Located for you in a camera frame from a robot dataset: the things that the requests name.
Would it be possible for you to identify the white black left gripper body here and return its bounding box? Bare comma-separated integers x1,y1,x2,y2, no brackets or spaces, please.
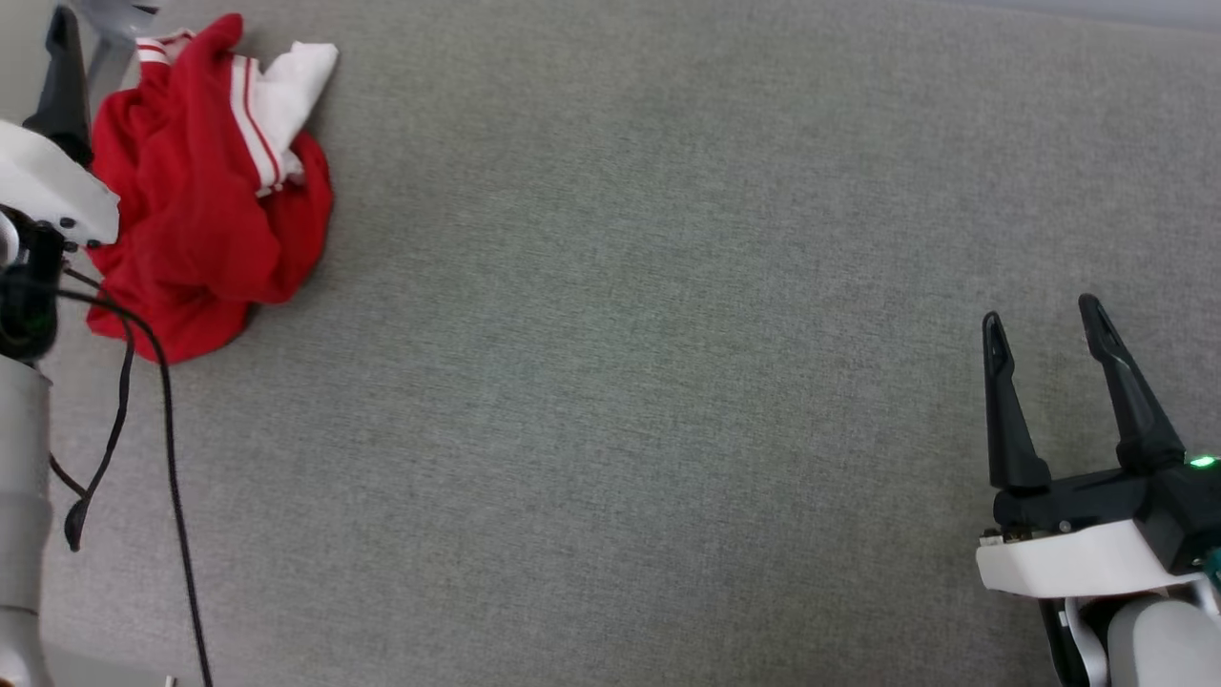
0,120,121,248

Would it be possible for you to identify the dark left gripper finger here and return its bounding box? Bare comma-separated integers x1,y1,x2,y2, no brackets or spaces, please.
23,5,94,164
74,0,159,116

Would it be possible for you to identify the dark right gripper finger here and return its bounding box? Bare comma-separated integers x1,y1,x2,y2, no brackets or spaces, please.
983,312,1051,493
1078,294,1188,474

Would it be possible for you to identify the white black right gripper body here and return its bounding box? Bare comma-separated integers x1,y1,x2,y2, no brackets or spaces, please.
975,469,1209,601

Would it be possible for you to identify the red white basketball jersey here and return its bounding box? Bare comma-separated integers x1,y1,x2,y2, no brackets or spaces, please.
84,12,341,365

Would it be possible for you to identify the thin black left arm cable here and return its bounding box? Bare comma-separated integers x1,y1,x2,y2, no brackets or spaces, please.
57,267,214,687
48,286,135,554

